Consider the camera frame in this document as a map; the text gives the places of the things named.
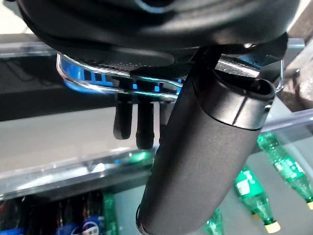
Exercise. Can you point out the clear plastic price rail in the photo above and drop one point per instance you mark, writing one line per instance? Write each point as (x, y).
(61, 176)
(24, 46)
(293, 121)

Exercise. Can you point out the green soda bottle yellow cap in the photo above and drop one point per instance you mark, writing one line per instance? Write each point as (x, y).
(110, 213)
(286, 169)
(254, 195)
(215, 224)

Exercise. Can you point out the dark base shelf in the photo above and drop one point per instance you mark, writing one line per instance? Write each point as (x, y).
(36, 98)

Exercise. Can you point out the blue plastic shopping basket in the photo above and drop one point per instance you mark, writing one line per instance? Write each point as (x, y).
(73, 71)

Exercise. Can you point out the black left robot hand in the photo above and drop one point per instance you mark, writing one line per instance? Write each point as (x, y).
(195, 159)

